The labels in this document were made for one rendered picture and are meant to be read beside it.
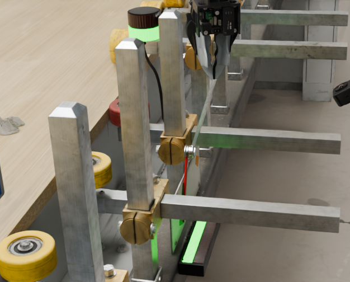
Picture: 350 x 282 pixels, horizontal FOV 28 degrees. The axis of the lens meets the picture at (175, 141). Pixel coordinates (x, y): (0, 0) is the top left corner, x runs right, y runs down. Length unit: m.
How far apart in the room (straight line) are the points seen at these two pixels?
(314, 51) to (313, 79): 2.18
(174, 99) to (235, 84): 0.75
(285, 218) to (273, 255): 1.38
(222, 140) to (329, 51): 0.33
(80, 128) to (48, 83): 0.76
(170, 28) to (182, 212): 0.33
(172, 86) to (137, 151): 0.25
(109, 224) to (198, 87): 0.36
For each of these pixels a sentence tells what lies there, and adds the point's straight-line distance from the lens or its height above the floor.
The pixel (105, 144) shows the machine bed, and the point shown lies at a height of 0.76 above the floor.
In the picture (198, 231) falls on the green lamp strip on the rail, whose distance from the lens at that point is 1.35.
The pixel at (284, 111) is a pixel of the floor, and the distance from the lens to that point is 3.63.
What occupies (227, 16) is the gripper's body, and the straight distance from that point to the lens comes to 1.16.
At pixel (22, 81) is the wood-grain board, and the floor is 0.90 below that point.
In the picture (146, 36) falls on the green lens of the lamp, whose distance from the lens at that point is 1.26.
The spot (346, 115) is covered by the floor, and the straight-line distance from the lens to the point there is 3.61.
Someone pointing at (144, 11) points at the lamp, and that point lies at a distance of 1.27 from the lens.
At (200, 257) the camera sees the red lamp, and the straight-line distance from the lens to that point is 1.28.
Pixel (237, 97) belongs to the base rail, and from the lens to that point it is 1.95.
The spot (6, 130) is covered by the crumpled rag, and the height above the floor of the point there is 0.91.
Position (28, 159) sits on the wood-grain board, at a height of 0.90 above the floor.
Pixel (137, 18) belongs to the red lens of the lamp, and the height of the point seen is 1.10.
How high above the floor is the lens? 1.44
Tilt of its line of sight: 26 degrees down
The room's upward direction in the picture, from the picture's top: 3 degrees counter-clockwise
